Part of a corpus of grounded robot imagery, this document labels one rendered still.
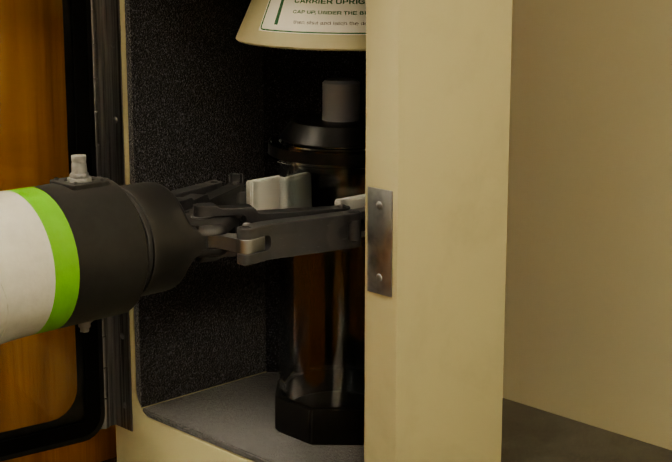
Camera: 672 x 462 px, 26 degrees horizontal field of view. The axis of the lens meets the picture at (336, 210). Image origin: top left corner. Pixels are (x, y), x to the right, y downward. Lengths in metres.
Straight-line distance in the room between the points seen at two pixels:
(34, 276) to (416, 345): 0.26
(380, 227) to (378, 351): 0.08
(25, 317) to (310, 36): 0.28
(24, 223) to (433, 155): 0.26
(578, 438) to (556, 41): 0.37
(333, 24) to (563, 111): 0.43
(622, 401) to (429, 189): 0.50
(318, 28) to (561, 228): 0.47
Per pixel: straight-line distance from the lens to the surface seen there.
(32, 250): 0.89
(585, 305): 1.40
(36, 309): 0.90
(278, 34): 1.02
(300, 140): 1.06
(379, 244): 0.94
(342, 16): 1.00
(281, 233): 0.97
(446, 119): 0.95
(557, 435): 1.35
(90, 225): 0.91
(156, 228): 0.95
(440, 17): 0.94
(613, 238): 1.36
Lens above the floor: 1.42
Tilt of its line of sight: 12 degrees down
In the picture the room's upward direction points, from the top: straight up
